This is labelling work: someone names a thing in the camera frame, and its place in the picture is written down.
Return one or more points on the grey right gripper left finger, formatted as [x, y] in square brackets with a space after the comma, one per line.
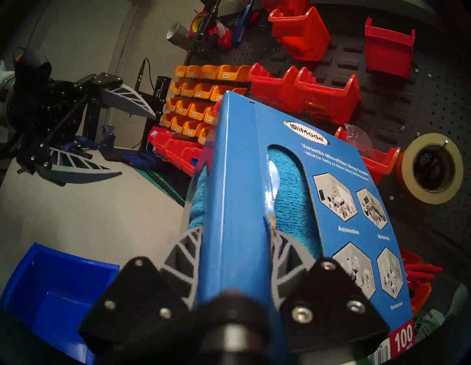
[132, 305]

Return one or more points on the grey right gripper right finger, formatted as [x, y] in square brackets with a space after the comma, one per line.
[331, 312]

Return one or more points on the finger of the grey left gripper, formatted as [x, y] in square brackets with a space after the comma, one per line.
[121, 95]
[73, 171]

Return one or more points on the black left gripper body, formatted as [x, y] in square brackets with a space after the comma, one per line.
[44, 114]

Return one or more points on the blue shop towel box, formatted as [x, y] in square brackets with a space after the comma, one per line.
[235, 184]

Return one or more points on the blue towel stack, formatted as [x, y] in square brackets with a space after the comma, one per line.
[290, 191]

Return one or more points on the black metal stand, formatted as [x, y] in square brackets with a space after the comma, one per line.
[162, 92]

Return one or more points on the blue bar clamp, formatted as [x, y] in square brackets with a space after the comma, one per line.
[140, 158]
[107, 137]

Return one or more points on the small orange parts bin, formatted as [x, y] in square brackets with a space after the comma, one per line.
[174, 88]
[207, 72]
[230, 73]
[190, 128]
[209, 116]
[203, 138]
[182, 106]
[186, 89]
[165, 119]
[197, 109]
[220, 90]
[170, 105]
[191, 72]
[176, 123]
[179, 72]
[201, 91]

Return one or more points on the blue plastic storage bin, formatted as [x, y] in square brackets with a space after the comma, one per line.
[48, 294]

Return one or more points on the green cutting mat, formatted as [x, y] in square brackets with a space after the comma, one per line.
[162, 184]

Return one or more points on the green white Kimtech wipes box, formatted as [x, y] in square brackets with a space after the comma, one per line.
[434, 320]

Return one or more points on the red yellow tape roll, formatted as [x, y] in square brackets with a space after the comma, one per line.
[197, 20]

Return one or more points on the red white hand tool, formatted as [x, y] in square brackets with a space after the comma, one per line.
[222, 36]

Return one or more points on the black bar clamp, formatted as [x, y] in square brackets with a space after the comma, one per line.
[208, 11]

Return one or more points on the cream masking tape roll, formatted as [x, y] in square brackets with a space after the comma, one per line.
[453, 188]

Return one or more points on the clear plastic parts bag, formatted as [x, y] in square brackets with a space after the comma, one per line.
[357, 138]

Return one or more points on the black perforated pegboard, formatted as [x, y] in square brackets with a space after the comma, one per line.
[441, 92]

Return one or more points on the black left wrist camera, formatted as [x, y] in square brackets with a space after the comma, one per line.
[31, 68]

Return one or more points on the grey duct tape roll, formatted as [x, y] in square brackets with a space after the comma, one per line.
[176, 33]

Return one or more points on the black louvered wall panel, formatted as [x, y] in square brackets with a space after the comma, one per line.
[382, 103]

